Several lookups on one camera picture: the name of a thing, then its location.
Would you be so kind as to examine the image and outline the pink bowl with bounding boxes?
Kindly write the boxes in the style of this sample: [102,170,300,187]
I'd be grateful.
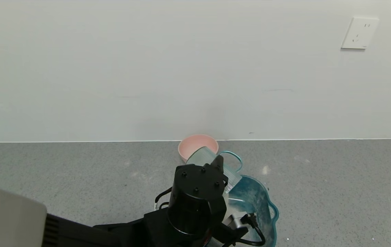
[178,134,219,163]

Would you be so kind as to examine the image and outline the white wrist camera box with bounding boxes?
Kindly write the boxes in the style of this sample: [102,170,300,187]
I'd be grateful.
[225,212,251,230]

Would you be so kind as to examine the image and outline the white wall socket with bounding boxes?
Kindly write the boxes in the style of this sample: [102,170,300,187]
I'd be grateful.
[341,17,380,49]

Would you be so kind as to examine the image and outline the black camera cable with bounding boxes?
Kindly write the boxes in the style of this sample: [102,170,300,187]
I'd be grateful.
[240,213,266,247]

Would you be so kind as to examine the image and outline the teal square plastic tray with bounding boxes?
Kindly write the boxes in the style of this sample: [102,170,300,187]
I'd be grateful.
[212,175,279,247]

